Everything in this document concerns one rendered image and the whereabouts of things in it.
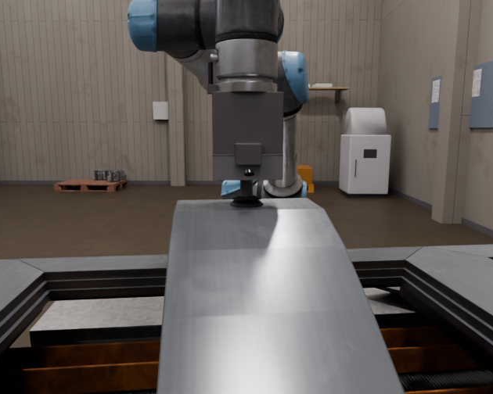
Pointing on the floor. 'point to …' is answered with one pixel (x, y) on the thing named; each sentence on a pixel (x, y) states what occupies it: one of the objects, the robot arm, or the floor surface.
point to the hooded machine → (365, 154)
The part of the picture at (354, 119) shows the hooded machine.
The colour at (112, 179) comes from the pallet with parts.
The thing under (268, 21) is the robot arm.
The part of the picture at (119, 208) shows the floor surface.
